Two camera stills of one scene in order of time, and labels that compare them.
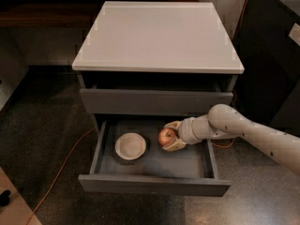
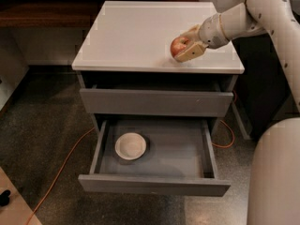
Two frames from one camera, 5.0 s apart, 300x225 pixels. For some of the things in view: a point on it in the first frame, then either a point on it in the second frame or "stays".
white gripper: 186,131 -> 211,30
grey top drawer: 96,101 stays
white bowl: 130,146 stays
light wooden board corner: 18,211 stays
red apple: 166,135 -> 178,44
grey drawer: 189,171 stays
